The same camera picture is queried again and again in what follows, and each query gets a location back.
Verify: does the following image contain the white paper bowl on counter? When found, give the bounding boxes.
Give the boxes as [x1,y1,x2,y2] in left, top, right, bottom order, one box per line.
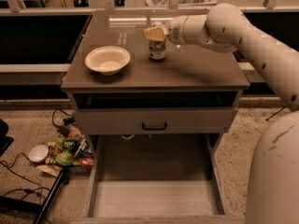
[85,46,131,76]

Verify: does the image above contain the white bowl on floor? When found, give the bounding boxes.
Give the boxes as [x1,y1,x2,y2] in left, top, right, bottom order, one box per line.
[28,145,49,163]

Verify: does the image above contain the yellow snack packet on floor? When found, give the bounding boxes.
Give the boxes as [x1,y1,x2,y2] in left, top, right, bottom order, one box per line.
[36,164,62,177]

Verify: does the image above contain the green chip bag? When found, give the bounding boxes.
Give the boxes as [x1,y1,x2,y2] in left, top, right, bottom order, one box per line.
[55,138,78,166]

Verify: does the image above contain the open grey middle drawer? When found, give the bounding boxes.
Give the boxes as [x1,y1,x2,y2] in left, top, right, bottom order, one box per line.
[71,134,244,224]

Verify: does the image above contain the black stand base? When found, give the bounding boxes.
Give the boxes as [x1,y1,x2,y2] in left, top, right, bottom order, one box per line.
[0,171,68,224]

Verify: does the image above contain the silver 7up soda can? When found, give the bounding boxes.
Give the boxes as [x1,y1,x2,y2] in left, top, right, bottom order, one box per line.
[149,39,166,60]

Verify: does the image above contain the closed grey top drawer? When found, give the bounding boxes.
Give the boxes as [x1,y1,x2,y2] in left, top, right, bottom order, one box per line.
[74,108,237,135]

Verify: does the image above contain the grey drawer cabinet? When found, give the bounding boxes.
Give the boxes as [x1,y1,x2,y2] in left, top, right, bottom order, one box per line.
[60,8,250,224]

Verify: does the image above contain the black drawer handle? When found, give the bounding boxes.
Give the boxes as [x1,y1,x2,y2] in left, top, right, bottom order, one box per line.
[141,122,167,131]

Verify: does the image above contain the black power adapter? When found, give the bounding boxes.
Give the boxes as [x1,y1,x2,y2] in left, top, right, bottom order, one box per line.
[58,125,69,136]

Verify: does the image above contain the black tripod leg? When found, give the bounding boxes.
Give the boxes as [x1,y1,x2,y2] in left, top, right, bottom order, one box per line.
[265,106,287,121]

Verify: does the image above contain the black cable on floor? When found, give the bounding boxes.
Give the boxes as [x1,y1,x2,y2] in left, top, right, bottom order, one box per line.
[0,152,52,203]

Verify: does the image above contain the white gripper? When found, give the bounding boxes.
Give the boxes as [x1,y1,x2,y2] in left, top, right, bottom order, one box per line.
[144,15,208,45]

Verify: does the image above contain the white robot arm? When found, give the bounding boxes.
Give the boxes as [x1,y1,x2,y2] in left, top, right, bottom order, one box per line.
[144,4,299,224]

